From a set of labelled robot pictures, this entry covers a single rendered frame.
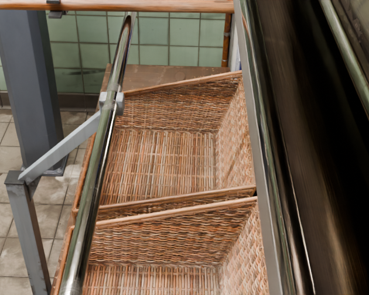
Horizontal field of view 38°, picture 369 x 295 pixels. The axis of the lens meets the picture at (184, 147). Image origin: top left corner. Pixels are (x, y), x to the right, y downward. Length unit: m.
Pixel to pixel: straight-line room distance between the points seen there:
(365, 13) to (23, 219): 0.90
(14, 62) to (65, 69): 0.66
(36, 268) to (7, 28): 1.12
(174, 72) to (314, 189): 1.77
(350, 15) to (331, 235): 0.32
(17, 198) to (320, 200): 0.85
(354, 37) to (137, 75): 1.66
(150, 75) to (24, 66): 0.51
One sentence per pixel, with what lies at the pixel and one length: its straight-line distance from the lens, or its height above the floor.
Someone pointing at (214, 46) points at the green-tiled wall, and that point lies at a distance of 2.81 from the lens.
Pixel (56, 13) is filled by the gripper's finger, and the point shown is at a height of 1.18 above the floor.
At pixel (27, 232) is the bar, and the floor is 0.80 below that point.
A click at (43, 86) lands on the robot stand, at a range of 2.38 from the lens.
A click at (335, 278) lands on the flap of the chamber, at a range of 0.45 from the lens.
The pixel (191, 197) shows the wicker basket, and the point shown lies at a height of 0.80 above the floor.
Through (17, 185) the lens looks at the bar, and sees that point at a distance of 1.22.
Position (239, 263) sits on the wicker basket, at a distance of 1.34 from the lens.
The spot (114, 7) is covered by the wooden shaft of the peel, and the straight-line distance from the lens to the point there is 1.34.
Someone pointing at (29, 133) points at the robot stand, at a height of 0.25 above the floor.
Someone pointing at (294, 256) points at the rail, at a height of 1.44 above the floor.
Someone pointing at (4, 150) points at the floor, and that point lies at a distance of 2.87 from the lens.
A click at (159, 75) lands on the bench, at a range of 2.24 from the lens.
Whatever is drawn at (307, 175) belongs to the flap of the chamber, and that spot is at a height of 1.41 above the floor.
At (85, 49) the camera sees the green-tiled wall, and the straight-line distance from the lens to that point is 2.87.
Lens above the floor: 1.76
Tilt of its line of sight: 39 degrees down
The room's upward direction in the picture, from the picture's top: 2 degrees clockwise
